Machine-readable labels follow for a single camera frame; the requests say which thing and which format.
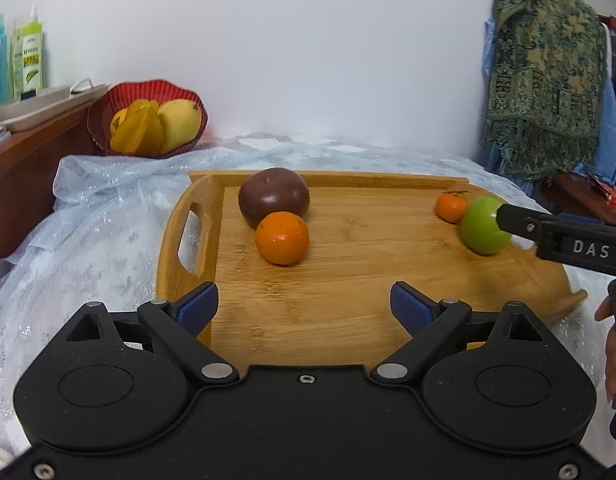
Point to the dark purple round fruit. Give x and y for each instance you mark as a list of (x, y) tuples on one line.
[(272, 190)]

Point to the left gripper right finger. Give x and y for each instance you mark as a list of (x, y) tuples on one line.
[(432, 325)]

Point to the white snowflake table cloth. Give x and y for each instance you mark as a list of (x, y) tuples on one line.
[(102, 240)]

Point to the yellow mango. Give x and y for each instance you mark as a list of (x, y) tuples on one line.
[(180, 120)]

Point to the white rectangular tray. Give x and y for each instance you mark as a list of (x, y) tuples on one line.
[(17, 116)]

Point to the small orange mandarin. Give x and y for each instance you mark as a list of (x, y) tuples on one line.
[(451, 206)]

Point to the patterned green fringed shawl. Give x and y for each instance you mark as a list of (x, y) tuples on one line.
[(546, 86)]

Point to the green apple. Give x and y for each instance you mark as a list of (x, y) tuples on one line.
[(479, 229)]

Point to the person right hand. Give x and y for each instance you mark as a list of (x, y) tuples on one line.
[(603, 312)]

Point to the yellow star fruit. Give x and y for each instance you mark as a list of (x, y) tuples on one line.
[(137, 130)]

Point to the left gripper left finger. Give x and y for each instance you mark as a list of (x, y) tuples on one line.
[(174, 328)]

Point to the red fruit bowl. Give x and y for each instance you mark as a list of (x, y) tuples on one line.
[(102, 111)]

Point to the wooden bamboo tray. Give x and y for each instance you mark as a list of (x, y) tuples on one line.
[(367, 231)]

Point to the orange tangerine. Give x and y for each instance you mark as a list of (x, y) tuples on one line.
[(282, 238)]

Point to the green white tube bottle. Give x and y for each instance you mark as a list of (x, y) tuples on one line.
[(32, 53)]

